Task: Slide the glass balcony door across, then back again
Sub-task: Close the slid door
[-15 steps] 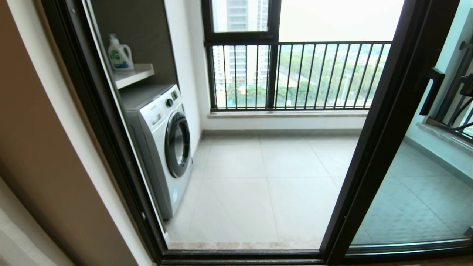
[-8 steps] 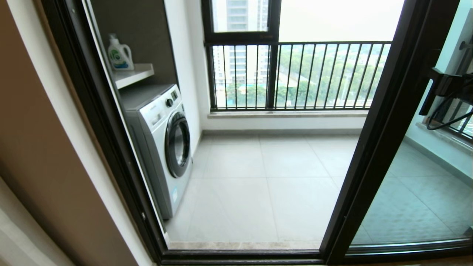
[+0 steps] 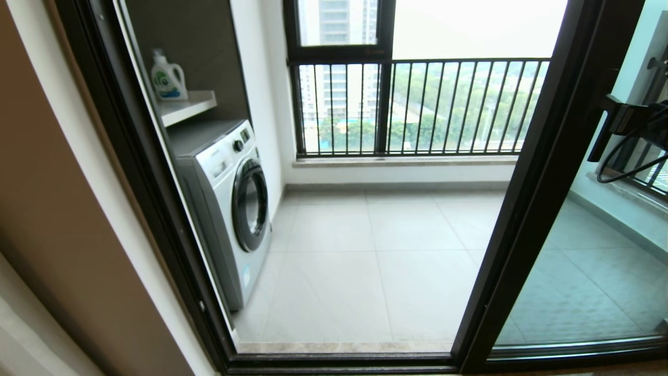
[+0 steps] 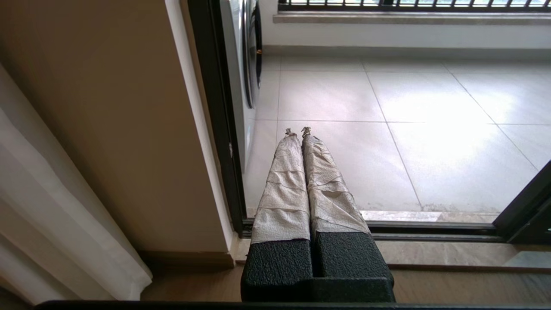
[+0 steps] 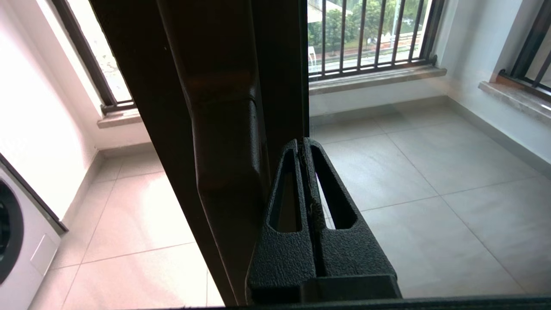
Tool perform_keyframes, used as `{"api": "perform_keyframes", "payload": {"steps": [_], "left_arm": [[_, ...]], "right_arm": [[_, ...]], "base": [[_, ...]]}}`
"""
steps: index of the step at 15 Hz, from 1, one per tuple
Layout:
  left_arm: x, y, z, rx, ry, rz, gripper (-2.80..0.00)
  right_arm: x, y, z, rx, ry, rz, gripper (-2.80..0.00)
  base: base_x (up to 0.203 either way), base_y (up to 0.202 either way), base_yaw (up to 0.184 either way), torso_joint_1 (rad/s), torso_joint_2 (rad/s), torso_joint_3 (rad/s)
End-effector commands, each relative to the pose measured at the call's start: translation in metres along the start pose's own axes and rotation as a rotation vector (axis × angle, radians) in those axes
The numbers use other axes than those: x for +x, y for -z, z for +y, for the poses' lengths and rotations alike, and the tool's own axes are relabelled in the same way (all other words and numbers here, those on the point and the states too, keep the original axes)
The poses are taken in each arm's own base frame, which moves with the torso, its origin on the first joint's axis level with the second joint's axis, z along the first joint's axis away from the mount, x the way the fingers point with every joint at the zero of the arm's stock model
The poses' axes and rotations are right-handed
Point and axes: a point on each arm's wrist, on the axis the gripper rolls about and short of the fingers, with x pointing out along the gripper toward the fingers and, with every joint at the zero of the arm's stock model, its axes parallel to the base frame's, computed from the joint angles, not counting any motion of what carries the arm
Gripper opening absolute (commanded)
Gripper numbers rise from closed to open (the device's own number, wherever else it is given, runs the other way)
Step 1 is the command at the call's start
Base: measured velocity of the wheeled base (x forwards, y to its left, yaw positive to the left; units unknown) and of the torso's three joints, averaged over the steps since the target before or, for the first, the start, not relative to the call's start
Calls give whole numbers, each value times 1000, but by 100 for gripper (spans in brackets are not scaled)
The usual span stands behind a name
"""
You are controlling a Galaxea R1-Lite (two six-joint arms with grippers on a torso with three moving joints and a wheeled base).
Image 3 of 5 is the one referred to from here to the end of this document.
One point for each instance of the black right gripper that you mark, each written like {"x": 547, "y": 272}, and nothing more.
{"x": 658, "y": 119}

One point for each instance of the black framed fixed glass panel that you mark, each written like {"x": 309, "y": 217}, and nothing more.
{"x": 600, "y": 271}

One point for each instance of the long black balcony railing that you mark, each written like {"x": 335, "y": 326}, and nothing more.
{"x": 469, "y": 62}

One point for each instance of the white front-load washing machine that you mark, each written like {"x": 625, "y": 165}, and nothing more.
{"x": 224, "y": 172}

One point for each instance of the short black window railing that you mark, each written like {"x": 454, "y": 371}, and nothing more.
{"x": 658, "y": 63}

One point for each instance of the long grey stone window sill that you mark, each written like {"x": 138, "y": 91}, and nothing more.
{"x": 407, "y": 161}

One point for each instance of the black framed sliding glass door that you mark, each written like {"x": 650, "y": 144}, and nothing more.
{"x": 135, "y": 130}
{"x": 522, "y": 235}

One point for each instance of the black window frame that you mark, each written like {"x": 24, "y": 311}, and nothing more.
{"x": 339, "y": 53}

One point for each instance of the white wall shelf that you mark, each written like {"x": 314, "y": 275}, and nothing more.
{"x": 189, "y": 107}

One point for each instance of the short grey stone window sill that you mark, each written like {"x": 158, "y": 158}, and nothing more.
{"x": 626, "y": 192}

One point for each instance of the white detergent bottle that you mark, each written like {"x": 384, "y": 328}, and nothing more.
{"x": 168, "y": 81}

